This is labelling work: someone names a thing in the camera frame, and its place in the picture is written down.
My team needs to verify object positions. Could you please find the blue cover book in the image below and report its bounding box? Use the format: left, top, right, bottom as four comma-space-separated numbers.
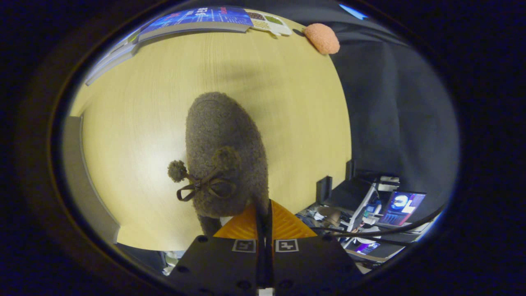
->
139, 7, 254, 42

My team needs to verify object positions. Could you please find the white printed packet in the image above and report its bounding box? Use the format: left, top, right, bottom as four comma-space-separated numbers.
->
248, 12, 293, 37

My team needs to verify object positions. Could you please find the black cable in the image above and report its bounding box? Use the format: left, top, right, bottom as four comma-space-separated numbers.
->
325, 205, 446, 240

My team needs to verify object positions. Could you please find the orange fuzzy sponge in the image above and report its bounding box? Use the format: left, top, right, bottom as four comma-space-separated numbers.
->
304, 23, 341, 56

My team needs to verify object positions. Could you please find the black table clamp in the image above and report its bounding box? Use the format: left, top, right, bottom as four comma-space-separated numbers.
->
316, 176, 333, 205

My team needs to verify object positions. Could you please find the black backdrop cloth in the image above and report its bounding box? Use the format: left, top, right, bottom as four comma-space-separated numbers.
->
284, 0, 459, 196

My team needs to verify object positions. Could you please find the grey fabric storage box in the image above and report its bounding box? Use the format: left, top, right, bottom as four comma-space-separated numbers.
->
62, 115, 120, 244

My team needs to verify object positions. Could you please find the white stand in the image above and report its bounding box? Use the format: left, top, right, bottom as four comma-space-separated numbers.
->
347, 176, 400, 233

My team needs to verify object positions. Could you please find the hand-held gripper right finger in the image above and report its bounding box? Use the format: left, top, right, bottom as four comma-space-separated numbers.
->
265, 200, 363, 295

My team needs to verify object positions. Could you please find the lit laptop screen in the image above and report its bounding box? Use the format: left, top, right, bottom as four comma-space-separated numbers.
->
379, 191, 427, 227

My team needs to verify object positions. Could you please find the white book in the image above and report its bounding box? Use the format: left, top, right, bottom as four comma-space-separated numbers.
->
95, 43, 139, 68

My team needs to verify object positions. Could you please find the small lit screen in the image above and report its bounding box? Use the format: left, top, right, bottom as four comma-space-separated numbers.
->
355, 242, 381, 255

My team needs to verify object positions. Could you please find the grey fuzzy shoe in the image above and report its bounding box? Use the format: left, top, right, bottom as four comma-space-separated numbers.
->
167, 92, 270, 237

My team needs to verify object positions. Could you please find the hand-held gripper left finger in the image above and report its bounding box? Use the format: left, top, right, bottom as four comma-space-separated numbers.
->
168, 201, 266, 295

